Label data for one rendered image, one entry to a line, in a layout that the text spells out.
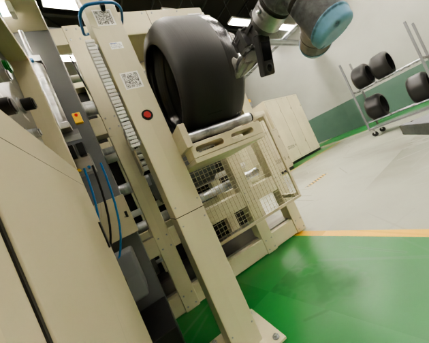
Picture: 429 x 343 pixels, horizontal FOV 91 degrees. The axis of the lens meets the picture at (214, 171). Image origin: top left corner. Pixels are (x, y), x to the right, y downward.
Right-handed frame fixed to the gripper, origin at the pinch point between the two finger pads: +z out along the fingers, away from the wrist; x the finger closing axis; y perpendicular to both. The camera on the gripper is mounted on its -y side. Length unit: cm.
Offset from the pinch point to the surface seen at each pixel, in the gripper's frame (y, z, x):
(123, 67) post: 29.7, 20.4, 32.6
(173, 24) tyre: 29.2, 2.9, 12.5
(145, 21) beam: 75, 41, 4
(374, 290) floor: -100, 16, -22
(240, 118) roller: -9.0, 17.4, -4.6
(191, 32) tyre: 23.3, 1.3, 8.2
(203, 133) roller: -10.0, 17.7, 15.0
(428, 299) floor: -102, 0, -26
